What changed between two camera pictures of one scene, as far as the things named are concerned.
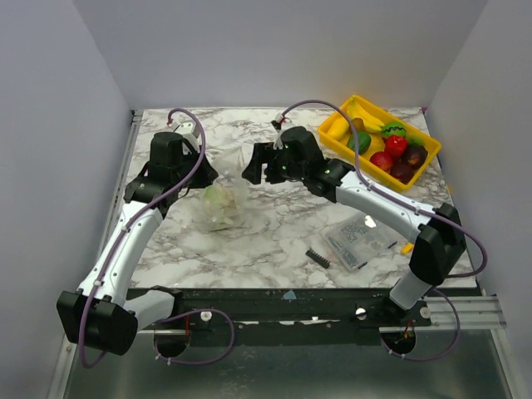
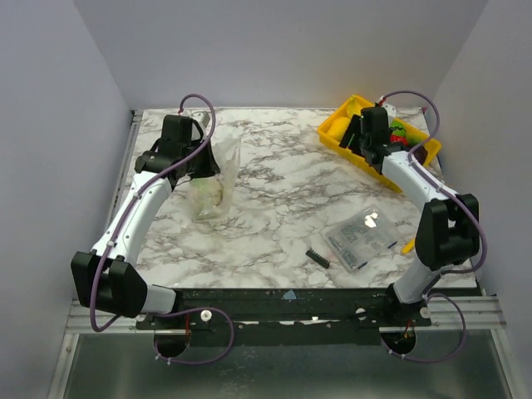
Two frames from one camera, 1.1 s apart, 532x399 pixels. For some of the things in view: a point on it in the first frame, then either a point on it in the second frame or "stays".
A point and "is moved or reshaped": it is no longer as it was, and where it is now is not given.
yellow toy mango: (338, 128) stays
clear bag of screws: (359, 238) stays
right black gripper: (266, 162) -> (357, 134)
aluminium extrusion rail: (475, 312) stays
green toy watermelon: (393, 128) stays
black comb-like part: (317, 258) stays
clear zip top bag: (224, 206) is moved or reshaped
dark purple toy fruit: (416, 155) stays
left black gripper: (209, 174) -> (210, 168)
